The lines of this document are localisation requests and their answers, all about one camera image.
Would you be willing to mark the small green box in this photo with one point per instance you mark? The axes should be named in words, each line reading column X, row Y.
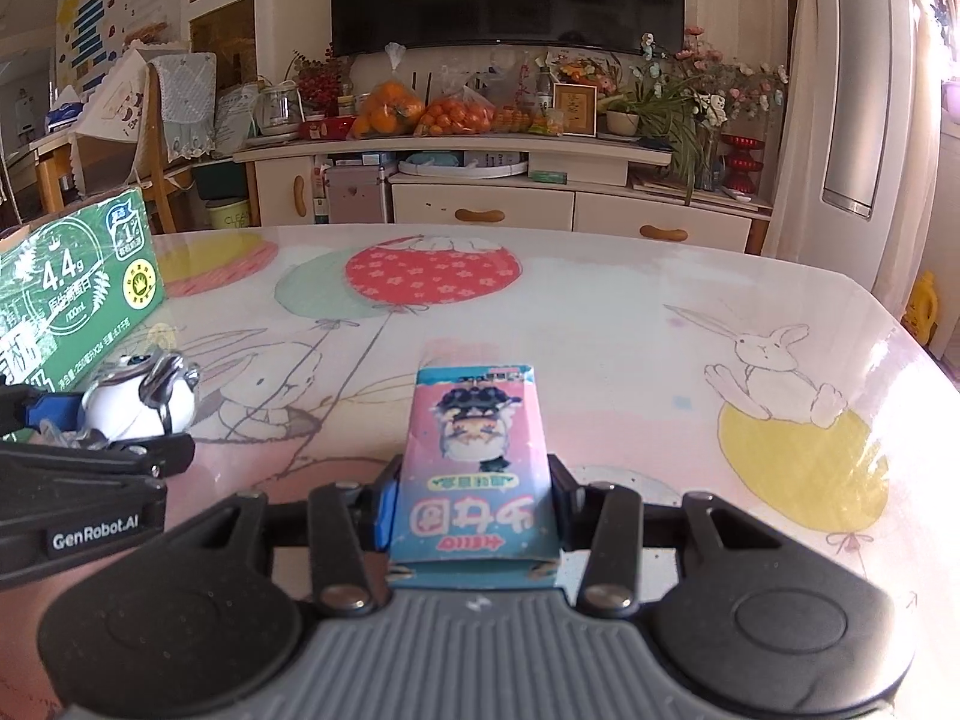
column 547, row 176

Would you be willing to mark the white printed plastic bag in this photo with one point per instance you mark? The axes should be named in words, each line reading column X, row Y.
column 236, row 120

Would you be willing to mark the wooden desk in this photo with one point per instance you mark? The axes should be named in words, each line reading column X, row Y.
column 52, row 165

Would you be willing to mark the blue yellow wall decals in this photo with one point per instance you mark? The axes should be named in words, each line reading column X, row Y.
column 90, row 30

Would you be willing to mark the white round tray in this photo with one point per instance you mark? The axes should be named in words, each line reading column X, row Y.
column 461, row 165

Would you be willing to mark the pink metal case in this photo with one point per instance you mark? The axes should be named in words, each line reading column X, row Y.
column 356, row 195

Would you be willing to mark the cream curtain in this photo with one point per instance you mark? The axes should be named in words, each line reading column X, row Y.
column 795, row 127

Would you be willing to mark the red berry bouquet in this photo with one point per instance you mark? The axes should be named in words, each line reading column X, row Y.
column 319, row 82

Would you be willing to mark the beige cartoon dust cover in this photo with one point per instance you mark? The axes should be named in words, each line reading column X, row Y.
column 112, row 101

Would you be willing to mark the yellow snack packet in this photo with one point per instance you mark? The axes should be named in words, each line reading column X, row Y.
column 547, row 125

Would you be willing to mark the bag of small tangerines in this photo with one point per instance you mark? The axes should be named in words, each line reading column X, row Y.
column 457, row 120

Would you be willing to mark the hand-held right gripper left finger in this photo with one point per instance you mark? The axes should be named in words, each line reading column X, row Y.
column 384, row 510

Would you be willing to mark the rabbit printed tablecloth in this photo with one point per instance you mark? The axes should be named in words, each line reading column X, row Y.
column 600, row 315

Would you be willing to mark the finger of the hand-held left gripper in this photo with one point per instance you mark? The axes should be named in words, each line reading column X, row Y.
column 154, row 456
column 52, row 409

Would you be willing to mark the green printed cardboard box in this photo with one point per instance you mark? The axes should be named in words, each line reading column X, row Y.
column 67, row 292

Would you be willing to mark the glass kettle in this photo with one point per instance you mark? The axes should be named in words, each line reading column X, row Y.
column 276, row 112

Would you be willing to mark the bag of large oranges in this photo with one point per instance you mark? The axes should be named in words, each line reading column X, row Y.
column 386, row 112

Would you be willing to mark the dark green bin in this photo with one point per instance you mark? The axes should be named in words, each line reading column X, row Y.
column 219, row 180

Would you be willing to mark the red candle stand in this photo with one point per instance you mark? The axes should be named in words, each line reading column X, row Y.
column 742, row 165

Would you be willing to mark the red tin box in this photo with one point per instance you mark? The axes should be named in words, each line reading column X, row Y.
column 328, row 127

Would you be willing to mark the wooden framed picture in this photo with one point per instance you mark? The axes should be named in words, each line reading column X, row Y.
column 575, row 111

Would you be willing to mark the cream television cabinet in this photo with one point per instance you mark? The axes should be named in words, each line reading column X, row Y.
column 540, row 210

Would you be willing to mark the chair with lace cover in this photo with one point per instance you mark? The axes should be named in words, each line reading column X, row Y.
column 184, row 101

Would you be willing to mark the blue pink cartoon box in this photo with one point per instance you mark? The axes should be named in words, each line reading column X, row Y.
column 472, row 465

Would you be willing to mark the vase of artificial flowers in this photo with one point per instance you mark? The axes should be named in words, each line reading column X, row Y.
column 706, row 157

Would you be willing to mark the row of loose tangerines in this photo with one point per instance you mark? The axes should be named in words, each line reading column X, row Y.
column 512, row 121

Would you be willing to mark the white standing air conditioner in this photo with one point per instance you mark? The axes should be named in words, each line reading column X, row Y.
column 862, row 90

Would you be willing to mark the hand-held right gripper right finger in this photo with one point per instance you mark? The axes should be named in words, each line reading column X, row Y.
column 564, row 502

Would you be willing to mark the cream waste bin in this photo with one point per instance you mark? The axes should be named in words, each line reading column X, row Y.
column 227, row 214

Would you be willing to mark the white black toy figurine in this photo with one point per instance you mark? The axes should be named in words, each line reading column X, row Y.
column 120, row 405

